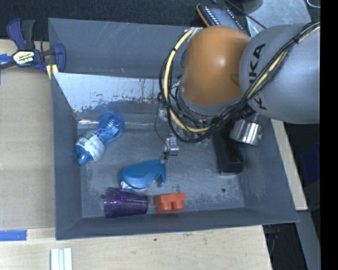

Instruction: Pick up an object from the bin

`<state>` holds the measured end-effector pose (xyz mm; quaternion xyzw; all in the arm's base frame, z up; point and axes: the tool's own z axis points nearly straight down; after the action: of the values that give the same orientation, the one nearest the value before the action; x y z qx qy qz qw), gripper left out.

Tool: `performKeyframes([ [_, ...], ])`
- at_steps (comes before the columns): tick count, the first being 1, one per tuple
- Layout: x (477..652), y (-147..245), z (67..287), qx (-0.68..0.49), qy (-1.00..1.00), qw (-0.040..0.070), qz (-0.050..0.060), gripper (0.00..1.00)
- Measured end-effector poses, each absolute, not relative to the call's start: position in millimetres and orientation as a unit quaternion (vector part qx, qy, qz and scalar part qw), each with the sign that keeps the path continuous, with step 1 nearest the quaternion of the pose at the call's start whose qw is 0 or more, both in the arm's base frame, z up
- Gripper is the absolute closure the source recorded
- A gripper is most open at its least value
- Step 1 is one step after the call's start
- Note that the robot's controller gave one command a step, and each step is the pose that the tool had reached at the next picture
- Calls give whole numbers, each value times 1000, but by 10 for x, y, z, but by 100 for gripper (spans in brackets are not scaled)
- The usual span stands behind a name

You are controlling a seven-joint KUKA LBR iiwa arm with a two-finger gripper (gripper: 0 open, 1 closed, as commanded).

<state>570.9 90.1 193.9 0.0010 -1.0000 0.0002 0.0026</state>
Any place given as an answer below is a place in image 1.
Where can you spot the grey metal bin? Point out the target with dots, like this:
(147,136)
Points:
(191,176)

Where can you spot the purple plastic cup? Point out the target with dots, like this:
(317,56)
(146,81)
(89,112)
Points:
(124,203)

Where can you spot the blue spray bottle head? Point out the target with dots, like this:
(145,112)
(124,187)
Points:
(141,174)

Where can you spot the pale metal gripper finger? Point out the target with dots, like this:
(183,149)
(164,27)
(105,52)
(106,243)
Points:
(172,143)

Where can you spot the black flat block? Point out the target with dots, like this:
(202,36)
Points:
(229,156)

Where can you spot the red toy block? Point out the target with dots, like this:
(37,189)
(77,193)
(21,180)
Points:
(169,202)

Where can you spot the blue plastic bottle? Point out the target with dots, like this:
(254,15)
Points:
(100,138)

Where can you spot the shiny metal cup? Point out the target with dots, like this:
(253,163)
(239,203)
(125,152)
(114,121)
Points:
(246,132)

